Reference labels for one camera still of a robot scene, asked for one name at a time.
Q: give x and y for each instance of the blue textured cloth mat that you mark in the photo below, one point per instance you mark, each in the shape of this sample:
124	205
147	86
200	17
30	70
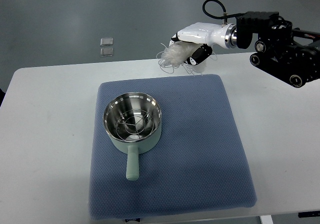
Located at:
199	163

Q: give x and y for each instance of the round wire steaming rack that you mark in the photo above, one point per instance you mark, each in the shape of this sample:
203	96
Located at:
134	125

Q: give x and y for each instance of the upper metal floor plate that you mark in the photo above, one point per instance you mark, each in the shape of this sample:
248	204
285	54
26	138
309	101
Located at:
106	41

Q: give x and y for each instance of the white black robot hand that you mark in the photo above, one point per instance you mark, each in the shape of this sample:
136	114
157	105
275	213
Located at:
207	35

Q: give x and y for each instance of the mint green steel pot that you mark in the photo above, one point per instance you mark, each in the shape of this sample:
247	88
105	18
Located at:
119	105

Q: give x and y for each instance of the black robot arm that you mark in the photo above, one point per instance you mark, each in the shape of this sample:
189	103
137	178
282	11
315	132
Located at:
289	54

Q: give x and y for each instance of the white vermicelli nest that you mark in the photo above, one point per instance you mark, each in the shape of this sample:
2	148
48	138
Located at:
175	56

